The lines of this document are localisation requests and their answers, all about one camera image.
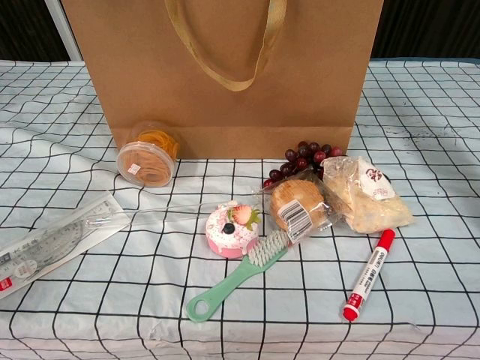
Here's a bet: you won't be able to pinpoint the packaged round bun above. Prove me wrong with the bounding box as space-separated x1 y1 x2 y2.
254 170 337 247

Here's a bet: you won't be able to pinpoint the pink toy strawberry cake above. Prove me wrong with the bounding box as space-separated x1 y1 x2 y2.
205 202 263 260

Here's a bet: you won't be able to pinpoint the dark red grape bunch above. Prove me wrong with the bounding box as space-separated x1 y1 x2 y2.
262 140 344 189

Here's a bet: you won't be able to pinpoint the brown paper bag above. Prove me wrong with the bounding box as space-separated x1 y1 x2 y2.
60 0 384 161

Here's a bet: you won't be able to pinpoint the clear rubber band jar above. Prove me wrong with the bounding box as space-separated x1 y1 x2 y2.
115 120 180 188

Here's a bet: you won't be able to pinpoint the packaged bread with white label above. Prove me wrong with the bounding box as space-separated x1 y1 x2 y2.
321 155 416 234

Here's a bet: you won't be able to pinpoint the glass tube with white stopper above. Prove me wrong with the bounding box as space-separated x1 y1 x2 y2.
129 202 236 228

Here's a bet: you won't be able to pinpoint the green scrubbing brush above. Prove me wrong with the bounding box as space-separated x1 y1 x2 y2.
186 229 290 323

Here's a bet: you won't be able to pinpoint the red whiteboard marker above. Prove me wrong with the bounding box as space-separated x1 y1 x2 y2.
341 228 397 323

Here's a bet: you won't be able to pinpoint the white black checkered tablecloth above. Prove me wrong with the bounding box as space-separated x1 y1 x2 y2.
0 56 480 360

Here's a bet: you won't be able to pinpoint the packaged clear ruler set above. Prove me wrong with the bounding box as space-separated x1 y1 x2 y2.
0 190 131 300

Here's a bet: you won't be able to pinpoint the white partition post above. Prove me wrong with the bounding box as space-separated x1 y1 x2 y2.
46 0 83 62

